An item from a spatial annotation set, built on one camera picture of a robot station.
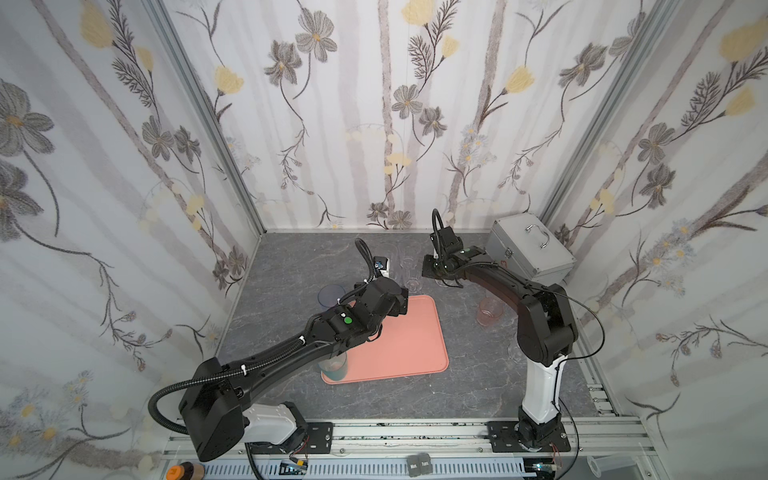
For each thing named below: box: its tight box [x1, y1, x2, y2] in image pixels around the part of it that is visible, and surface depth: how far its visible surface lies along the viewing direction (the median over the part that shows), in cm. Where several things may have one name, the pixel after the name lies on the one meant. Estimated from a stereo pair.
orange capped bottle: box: [165, 461, 205, 480], surface depth 66 cm
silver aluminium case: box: [485, 213, 576, 286], surface depth 98 cm
